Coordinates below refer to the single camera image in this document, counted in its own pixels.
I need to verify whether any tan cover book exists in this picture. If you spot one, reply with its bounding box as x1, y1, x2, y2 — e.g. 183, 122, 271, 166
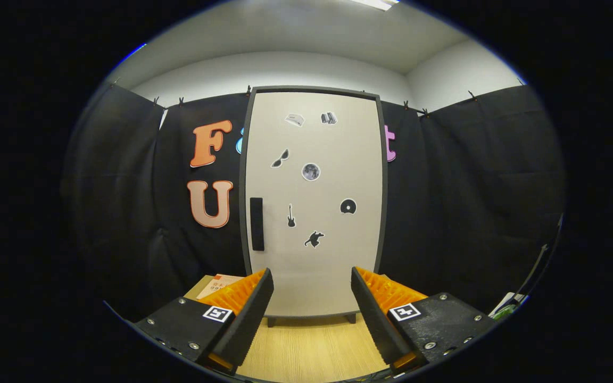
196, 273, 244, 300

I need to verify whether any dark grey shoe cabinet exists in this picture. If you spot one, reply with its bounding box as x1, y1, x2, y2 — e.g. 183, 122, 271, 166
239, 85, 390, 327

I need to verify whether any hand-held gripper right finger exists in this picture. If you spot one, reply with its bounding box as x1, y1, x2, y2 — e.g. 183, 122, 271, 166
351, 266, 499, 373

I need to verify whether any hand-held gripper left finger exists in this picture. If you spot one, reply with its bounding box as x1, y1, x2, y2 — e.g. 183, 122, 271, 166
135, 268, 275, 376

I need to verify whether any ceiling light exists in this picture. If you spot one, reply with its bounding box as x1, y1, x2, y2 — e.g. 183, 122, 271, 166
349, 0, 400, 11

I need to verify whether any white and green object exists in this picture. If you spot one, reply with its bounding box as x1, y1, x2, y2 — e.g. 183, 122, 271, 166
488, 292, 529, 320

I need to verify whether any black backdrop cloth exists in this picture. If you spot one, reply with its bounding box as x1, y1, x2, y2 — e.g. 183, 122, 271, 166
62, 82, 568, 320

